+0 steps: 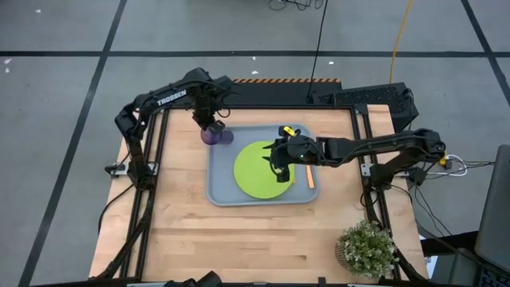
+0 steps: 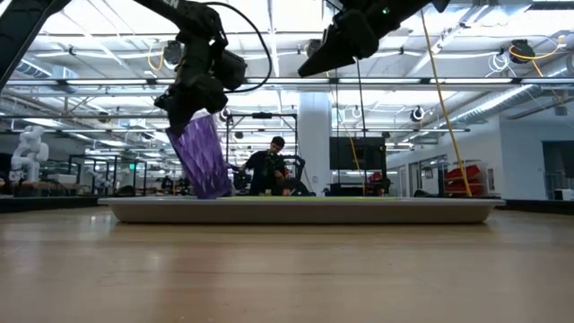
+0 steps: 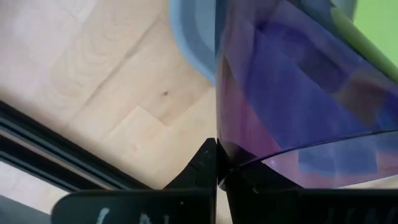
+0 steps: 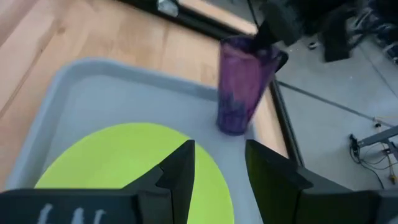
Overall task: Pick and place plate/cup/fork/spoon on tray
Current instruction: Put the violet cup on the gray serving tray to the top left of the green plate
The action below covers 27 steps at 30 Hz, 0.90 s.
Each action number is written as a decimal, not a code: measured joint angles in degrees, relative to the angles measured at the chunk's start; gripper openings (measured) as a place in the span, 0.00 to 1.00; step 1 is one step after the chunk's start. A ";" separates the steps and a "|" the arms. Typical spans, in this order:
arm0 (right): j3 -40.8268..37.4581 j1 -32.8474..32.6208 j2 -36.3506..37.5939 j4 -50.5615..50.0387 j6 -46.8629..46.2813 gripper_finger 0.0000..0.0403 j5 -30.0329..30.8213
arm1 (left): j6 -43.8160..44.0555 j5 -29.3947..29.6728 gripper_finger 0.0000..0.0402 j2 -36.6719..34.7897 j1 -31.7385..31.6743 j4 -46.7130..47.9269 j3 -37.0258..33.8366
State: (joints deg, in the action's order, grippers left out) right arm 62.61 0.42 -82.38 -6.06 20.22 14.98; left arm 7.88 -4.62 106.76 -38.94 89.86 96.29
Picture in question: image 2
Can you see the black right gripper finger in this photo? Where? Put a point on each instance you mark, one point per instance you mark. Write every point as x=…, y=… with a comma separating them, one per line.
x=327, y=56

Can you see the white pillar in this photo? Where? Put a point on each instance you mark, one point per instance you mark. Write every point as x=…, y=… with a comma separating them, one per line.
x=314, y=134

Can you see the red storage bins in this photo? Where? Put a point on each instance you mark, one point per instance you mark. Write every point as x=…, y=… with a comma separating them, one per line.
x=462, y=177

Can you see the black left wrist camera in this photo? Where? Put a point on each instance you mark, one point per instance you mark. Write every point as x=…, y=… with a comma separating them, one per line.
x=233, y=69

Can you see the person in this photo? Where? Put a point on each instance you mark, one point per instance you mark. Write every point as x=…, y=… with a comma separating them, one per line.
x=264, y=166

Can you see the white robot figure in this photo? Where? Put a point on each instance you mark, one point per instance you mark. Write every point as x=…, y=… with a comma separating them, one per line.
x=29, y=152

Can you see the black tall frame rig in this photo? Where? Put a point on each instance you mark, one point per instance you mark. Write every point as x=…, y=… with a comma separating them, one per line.
x=262, y=115

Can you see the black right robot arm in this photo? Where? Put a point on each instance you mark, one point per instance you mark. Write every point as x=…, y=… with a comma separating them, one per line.
x=403, y=9

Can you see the purple faceted plastic cup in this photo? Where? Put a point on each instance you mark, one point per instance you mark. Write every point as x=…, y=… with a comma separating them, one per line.
x=202, y=161

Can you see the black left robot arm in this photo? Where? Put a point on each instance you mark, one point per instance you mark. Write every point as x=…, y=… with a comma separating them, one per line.
x=197, y=27

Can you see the white box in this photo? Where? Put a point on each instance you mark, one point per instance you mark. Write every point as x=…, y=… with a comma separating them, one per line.
x=564, y=194

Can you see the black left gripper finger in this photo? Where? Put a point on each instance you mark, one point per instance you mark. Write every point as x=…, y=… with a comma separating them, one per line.
x=178, y=124

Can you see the grey plastic tray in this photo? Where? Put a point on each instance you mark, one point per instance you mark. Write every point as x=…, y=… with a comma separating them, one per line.
x=300, y=213

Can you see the black wall monitor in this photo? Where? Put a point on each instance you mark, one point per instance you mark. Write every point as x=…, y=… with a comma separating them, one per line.
x=359, y=152

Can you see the black aluminium table frame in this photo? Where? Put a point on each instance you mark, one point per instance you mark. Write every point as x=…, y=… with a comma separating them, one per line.
x=45, y=205

